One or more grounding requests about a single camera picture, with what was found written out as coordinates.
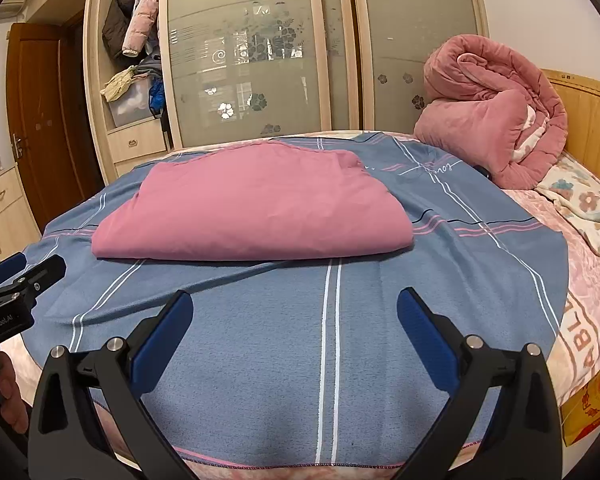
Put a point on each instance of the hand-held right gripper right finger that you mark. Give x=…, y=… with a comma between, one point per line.
x=425, y=340

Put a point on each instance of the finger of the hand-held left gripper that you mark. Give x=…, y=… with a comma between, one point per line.
x=7, y=265
x=45, y=270

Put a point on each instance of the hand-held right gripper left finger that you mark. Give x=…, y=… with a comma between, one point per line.
x=162, y=340

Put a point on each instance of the pink and white hooded jacket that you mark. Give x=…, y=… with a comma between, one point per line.
x=255, y=210

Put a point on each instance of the grey clothes pile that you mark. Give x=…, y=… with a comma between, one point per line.
x=150, y=67

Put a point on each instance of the person's left hand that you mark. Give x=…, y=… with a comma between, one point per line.
x=11, y=390

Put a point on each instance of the beige bookshelf cabinet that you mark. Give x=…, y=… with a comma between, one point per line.
x=5, y=215

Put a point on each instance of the blue striped blanket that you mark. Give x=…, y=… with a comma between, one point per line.
x=280, y=360

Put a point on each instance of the brown wooden door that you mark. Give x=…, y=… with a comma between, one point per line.
x=45, y=135

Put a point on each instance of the beige wardrobe drawer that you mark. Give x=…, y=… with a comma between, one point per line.
x=137, y=140

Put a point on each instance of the pink lettered bed sheet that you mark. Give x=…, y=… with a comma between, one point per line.
x=587, y=285

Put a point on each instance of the yellow and red box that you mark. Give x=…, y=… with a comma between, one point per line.
x=595, y=400

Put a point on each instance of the clear storage box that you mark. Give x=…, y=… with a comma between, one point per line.
x=130, y=107

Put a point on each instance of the cream crumpled cloth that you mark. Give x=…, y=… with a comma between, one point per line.
x=120, y=85

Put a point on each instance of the blue cloth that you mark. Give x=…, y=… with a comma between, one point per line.
x=156, y=100

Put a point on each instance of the floral quilt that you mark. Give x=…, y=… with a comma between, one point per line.
x=585, y=205

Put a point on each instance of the pink rolled quilt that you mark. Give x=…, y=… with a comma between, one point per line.
x=480, y=110

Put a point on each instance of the dark brown jacket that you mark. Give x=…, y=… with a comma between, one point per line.
x=117, y=25

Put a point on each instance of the pink puffer jacket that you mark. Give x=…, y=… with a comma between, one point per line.
x=142, y=20

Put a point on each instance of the wooden headboard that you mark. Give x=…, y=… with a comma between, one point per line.
x=592, y=120

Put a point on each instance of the frosted floral sliding door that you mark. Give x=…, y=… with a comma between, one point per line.
x=240, y=60
x=420, y=35

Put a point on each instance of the beige wardrobe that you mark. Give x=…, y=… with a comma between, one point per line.
x=352, y=35

